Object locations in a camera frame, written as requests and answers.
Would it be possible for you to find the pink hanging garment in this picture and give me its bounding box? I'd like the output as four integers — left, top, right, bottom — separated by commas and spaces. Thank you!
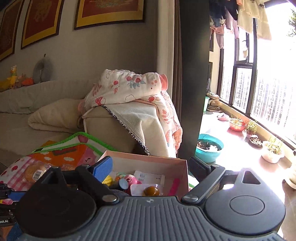
209, 24, 226, 49

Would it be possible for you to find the black plush toy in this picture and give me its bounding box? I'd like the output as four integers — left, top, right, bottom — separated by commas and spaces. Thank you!
110, 189, 131, 197

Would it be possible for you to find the window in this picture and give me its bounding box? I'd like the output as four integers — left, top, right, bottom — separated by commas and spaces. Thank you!
218, 19, 296, 142

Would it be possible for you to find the brown plush toy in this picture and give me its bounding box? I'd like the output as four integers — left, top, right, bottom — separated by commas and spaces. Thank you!
14, 74, 26, 88

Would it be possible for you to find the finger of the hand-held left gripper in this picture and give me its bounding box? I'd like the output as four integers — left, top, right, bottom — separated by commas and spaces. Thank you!
0, 183, 26, 202

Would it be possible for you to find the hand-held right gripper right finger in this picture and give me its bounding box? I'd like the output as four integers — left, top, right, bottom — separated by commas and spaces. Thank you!
181, 156, 269, 205

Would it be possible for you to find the pink duck toy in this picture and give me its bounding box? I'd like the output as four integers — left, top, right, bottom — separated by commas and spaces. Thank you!
124, 174, 142, 186

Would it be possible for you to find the white packet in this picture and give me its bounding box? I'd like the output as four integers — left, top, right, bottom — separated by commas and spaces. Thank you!
134, 170, 166, 185

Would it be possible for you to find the clear cup with brown filling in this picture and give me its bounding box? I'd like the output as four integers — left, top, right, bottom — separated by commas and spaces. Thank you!
130, 184, 163, 197

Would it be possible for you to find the brown curtain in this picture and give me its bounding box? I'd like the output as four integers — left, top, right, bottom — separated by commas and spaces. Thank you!
172, 0, 183, 118

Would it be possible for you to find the cream hanging garment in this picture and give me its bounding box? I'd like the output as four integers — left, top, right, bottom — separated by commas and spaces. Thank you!
238, 0, 272, 40

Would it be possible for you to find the grey neck pillow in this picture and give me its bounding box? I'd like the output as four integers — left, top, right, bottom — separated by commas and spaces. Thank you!
33, 54, 53, 84

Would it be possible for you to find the teal basin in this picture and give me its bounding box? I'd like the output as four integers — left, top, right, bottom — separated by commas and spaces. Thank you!
195, 134, 224, 163

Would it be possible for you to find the purple hanging garment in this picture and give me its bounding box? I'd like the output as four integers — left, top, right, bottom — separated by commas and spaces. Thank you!
225, 9, 240, 39

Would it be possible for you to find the beige sofa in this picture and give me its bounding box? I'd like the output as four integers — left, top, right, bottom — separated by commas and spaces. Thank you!
0, 79, 183, 163

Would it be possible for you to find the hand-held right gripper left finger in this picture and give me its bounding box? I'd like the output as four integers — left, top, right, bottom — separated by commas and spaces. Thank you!
37, 156, 119, 205

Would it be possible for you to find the white towel with dark trim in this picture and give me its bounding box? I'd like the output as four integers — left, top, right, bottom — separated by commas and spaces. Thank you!
82, 100, 171, 158

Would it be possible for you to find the pink cardboard box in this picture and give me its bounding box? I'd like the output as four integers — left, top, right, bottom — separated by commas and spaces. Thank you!
97, 150, 189, 197

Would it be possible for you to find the black cylinder with blue cap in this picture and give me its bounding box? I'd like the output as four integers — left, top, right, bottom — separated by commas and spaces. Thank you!
109, 178, 129, 195

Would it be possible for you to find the beige folded blanket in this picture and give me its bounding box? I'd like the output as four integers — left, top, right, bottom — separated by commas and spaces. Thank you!
28, 98, 85, 135

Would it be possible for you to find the framed wall picture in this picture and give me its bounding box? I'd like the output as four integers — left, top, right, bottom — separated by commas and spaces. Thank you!
74, 0, 146, 30
21, 0, 65, 49
0, 0, 25, 61

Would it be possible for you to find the dark hanging garment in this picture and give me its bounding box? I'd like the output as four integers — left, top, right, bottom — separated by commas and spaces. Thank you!
209, 0, 238, 22

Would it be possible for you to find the small potted plant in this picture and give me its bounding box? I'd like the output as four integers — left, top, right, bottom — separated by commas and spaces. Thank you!
245, 120, 258, 138

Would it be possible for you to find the red basin with plants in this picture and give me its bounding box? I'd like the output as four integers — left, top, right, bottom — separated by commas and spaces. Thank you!
229, 118, 247, 132

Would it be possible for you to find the white pot with plant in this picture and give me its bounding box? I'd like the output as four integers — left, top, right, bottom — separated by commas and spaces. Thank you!
262, 137, 285, 163

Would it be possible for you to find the yellow plush toy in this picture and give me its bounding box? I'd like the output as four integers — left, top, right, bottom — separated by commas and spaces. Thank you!
0, 65, 18, 92

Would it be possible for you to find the dark bowl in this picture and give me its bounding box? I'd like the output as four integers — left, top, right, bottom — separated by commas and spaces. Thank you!
248, 137, 263, 147

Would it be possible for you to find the packaged bread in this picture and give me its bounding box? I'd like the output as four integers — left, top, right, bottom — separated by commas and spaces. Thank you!
23, 162, 52, 183

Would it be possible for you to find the colourful play mat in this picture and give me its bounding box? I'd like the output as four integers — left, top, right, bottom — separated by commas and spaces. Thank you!
0, 132, 121, 241

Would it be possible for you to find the floral quilt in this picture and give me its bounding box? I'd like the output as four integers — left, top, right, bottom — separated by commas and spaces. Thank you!
78, 69, 183, 153

